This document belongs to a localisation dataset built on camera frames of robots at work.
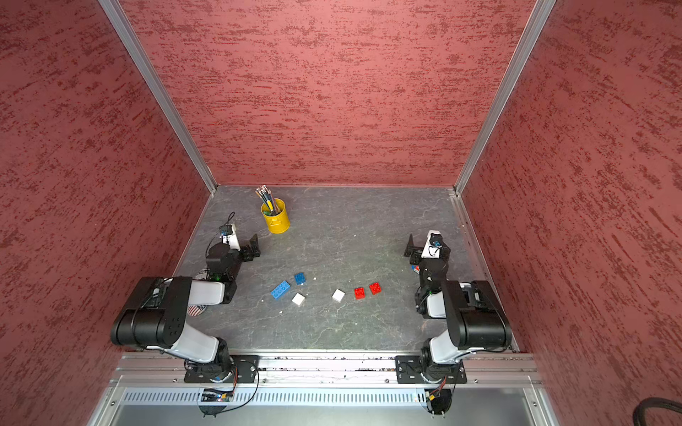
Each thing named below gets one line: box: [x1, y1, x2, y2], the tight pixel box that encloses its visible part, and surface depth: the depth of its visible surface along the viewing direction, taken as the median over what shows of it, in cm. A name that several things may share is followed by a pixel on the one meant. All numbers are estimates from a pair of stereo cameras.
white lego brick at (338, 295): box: [332, 288, 346, 304], surface depth 89 cm
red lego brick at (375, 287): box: [368, 282, 382, 296], surface depth 91 cm
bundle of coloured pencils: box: [254, 184, 282, 216], surface depth 99 cm
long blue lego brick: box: [269, 280, 292, 300], surface depth 89 cm
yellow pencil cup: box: [261, 197, 291, 235], surface depth 102 cm
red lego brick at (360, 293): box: [354, 286, 366, 300], surface depth 89 cm
